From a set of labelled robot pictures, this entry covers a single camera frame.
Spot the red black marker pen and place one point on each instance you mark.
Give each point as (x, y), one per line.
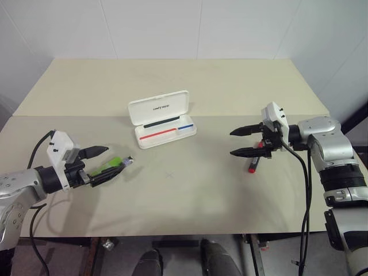
(253, 164)

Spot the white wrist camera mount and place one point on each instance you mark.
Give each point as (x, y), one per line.
(273, 113)
(59, 149)

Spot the large dark rounded shape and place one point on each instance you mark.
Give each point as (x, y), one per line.
(218, 258)

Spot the white plastic pencil case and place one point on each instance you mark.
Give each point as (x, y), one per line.
(161, 129)

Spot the grey metal table leg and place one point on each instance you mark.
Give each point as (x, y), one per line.
(256, 258)

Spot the brown table leg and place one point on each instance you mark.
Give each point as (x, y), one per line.
(93, 258)

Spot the small silver metal bracket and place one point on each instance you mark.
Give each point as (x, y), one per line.
(109, 243)

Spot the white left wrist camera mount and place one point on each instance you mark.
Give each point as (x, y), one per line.
(59, 149)

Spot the small dark rounded shape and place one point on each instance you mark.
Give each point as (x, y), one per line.
(148, 264)

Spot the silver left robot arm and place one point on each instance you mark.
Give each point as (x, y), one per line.
(17, 184)

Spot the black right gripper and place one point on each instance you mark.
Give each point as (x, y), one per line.
(271, 141)

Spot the black slanted stand bars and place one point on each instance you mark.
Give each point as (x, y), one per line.
(355, 118)

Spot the small black silver clip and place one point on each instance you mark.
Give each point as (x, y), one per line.
(128, 161)

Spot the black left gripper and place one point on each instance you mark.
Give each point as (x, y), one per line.
(75, 174)

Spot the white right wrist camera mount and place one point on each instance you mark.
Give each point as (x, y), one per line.
(273, 113)

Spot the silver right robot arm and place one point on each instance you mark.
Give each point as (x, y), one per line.
(330, 143)

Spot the green highlighter pen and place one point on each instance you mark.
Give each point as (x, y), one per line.
(113, 162)

